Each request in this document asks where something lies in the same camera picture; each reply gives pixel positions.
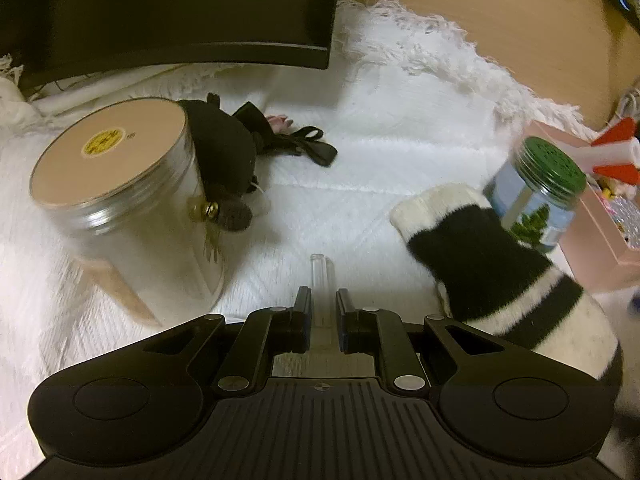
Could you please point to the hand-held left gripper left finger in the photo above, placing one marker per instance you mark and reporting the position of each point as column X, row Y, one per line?
column 303, row 317

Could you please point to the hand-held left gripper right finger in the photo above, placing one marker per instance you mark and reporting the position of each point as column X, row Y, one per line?
column 342, row 320

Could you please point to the clear plastic tube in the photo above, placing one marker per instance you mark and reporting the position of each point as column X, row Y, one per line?
column 320, row 290

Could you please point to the black and white fuzzy sock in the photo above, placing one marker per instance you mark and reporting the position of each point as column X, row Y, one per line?
column 475, row 270

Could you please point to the white fluffy rug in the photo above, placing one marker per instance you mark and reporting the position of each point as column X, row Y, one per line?
column 370, row 160

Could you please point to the black ribbon bow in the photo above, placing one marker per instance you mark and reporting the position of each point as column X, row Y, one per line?
column 310, row 145

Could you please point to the black plush toy with bell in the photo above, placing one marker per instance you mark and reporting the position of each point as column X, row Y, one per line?
column 225, row 155

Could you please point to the clear canister with beige lid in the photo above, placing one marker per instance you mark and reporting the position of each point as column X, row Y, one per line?
column 125, row 180

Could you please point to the glass jar with green lid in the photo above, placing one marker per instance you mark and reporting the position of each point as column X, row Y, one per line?
column 542, row 195

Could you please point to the pink storage box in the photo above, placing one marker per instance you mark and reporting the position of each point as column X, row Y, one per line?
column 595, row 245

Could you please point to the clear bubbly plastic item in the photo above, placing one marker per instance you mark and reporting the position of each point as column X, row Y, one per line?
column 627, row 215

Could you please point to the red and white toy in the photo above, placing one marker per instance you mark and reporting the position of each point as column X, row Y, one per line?
column 617, row 152

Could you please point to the black monitor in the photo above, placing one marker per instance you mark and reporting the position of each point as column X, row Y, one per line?
column 175, row 10

